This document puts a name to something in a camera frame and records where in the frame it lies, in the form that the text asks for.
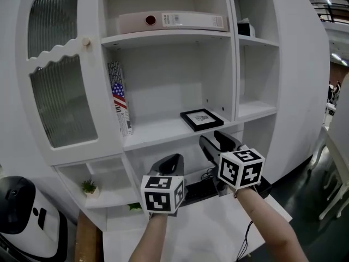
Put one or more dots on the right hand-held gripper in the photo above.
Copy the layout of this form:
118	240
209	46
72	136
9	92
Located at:
240	168

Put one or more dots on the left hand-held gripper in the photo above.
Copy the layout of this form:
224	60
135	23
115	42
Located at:
161	198

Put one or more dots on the black framed picture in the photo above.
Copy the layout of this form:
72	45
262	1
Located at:
201	119

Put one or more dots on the person's left forearm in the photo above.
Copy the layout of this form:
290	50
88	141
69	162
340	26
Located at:
152	239

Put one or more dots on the person's right forearm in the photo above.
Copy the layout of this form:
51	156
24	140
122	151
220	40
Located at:
270	228

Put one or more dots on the black keyboard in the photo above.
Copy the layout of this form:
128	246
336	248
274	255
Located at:
200	191

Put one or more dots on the small potted green plant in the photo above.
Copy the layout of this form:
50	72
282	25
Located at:
90	188
135	207

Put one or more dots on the black tissue box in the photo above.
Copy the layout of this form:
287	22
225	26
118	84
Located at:
265	188

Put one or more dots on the white shelving cabinet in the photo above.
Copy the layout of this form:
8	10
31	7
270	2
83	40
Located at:
207	228

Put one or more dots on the flag print book box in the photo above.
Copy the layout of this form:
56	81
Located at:
120	97

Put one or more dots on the wooden side table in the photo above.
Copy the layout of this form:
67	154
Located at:
87	239

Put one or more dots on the black and white box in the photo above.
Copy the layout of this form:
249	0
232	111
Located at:
245	28

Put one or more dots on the white vanity table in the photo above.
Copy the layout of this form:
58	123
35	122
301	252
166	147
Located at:
339	160

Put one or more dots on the ribbed glass cabinet door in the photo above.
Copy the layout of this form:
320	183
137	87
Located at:
62	97

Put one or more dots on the round wooden door knob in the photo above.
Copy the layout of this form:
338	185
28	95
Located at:
86	42

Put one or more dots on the white and black robot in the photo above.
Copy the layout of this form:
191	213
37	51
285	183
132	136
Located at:
27	222

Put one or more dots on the black metal railing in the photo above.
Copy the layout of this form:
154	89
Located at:
332	7

